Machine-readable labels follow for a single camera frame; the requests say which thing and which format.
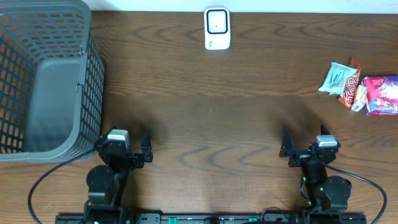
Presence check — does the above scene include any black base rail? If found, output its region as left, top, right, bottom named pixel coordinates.
left=55, top=212, right=368, bottom=224

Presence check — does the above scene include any red purple pad package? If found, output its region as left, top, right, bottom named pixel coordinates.
left=361, top=76, right=397, bottom=116

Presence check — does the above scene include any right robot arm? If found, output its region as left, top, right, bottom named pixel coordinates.
left=279, top=125, right=352, bottom=223

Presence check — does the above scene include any grey plastic mesh basket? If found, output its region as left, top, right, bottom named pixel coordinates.
left=1, top=0, right=105, bottom=163

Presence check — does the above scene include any teal snack wrapper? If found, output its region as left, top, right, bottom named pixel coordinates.
left=318, top=62, right=357, bottom=95

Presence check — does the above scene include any orange brown snack bag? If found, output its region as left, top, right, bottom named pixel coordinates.
left=338, top=57, right=363, bottom=108

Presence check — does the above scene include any orange tissue pack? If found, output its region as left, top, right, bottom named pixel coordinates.
left=351, top=85, right=367, bottom=112

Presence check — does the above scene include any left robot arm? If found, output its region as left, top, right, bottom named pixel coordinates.
left=82, top=129, right=153, bottom=224

